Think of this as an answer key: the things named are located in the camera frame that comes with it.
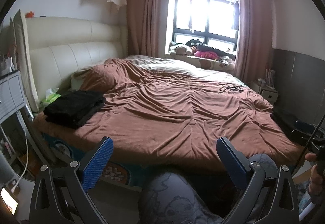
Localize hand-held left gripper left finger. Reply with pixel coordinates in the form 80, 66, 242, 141
29, 136, 114, 224

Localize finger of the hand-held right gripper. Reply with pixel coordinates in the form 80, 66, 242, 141
295, 119, 315, 131
291, 129, 316, 147

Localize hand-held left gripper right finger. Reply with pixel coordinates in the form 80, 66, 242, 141
216, 137, 304, 224

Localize person's right hand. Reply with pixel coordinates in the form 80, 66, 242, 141
305, 153, 325, 205

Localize printed bed sheet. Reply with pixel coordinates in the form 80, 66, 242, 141
42, 133, 143, 190

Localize person's right leg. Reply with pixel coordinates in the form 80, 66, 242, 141
250, 153, 280, 181

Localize person's leg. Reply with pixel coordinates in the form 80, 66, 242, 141
138, 172, 224, 224
250, 153, 280, 181

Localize white nightstand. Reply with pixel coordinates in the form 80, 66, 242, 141
260, 88, 277, 106

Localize pale upright objects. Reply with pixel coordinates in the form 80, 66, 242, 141
265, 68, 276, 87

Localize person's left leg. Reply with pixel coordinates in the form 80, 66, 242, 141
138, 172, 224, 224

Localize green tissue pack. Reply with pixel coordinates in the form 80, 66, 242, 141
43, 87, 61, 104

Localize brown blanket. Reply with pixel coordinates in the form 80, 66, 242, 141
33, 58, 309, 171

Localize white pillow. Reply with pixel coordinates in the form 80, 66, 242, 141
71, 73, 87, 90

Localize lit phone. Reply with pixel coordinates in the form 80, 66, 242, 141
0, 187, 19, 214

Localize pink curtain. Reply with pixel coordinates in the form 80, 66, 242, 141
126, 0, 172, 58
234, 0, 273, 83

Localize white cabinet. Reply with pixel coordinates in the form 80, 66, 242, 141
0, 72, 27, 123

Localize pink cloth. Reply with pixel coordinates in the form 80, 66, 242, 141
194, 50, 219, 60

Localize cream duvet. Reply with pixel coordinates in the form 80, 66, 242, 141
126, 55, 242, 82

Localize cream leather headboard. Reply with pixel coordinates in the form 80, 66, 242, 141
25, 17, 129, 110

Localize black plush cat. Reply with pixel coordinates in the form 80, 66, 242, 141
185, 38, 204, 48

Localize beige leaning cushion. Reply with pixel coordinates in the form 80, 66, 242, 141
13, 9, 40, 113

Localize dark hanging garment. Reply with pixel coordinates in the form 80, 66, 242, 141
231, 0, 240, 30

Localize pile of clothes by window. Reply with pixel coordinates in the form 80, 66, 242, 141
174, 0, 240, 55

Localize black braided cable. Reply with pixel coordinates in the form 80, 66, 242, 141
292, 115, 325, 180

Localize white charging cable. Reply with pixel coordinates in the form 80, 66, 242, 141
5, 56, 28, 192

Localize thin black cable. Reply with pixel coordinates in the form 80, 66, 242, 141
220, 83, 254, 95

